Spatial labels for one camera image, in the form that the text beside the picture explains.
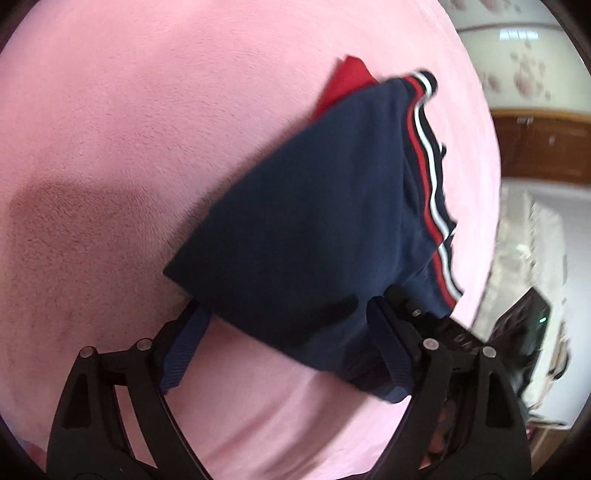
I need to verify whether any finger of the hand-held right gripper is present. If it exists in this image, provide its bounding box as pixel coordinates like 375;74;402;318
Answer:
385;285;485;368

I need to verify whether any lace-covered furniture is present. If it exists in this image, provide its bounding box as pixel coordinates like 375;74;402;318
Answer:
475;182;573;416

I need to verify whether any navy and red varsity jacket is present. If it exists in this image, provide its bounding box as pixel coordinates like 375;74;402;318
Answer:
164;55;458;404

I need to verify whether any pink fleece bed blanket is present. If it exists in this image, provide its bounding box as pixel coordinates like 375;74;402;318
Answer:
0;0;504;480

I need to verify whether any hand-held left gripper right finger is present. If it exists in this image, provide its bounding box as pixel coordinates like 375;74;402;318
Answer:
367;298;534;480

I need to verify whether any floral panel wardrobe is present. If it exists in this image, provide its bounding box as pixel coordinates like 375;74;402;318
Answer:
438;0;591;183

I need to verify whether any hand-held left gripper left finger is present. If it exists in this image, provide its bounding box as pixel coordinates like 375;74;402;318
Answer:
46;300;213;480

